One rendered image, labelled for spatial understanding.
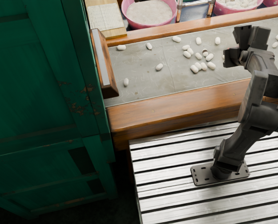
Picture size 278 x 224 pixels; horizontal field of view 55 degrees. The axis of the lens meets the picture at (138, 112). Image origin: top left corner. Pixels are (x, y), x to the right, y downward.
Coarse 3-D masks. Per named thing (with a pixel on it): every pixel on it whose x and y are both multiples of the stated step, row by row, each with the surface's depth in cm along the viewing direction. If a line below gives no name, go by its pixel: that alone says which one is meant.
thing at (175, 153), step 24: (216, 120) 105; (144, 144) 100; (168, 144) 102; (192, 144) 100; (216, 144) 100; (264, 144) 100; (144, 168) 95; (168, 168) 97; (264, 168) 95; (144, 192) 91; (168, 192) 91; (192, 192) 91; (216, 192) 91; (240, 192) 91; (264, 192) 91; (144, 216) 87; (168, 216) 87; (192, 216) 87; (216, 216) 87; (240, 216) 87; (264, 216) 87
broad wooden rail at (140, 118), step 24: (168, 96) 100; (192, 96) 100; (216, 96) 100; (240, 96) 100; (264, 96) 99; (120, 120) 95; (144, 120) 94; (168, 120) 95; (192, 120) 100; (120, 144) 103
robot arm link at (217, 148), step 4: (216, 148) 85; (220, 148) 84; (216, 152) 84; (216, 156) 85; (216, 160) 86; (216, 164) 87; (220, 164) 87; (224, 164) 87; (228, 164) 87; (224, 168) 86; (228, 168) 86; (232, 168) 86; (236, 168) 86; (236, 172) 86
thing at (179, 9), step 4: (180, 0) 111; (200, 0) 116; (204, 0) 115; (208, 0) 115; (212, 0) 115; (180, 4) 113; (184, 4) 114; (188, 4) 115; (192, 4) 115; (196, 4) 116; (212, 4) 117; (180, 8) 115; (208, 8) 120; (212, 8) 119; (176, 12) 117; (180, 12) 117; (208, 12) 121; (212, 12) 122; (176, 16) 119; (180, 16) 119; (208, 16) 123; (176, 20) 121
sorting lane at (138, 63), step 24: (240, 24) 123; (264, 24) 123; (144, 48) 116; (168, 48) 116; (192, 48) 116; (216, 48) 115; (120, 72) 109; (144, 72) 109; (168, 72) 109; (192, 72) 109; (216, 72) 109; (240, 72) 109; (120, 96) 103; (144, 96) 103
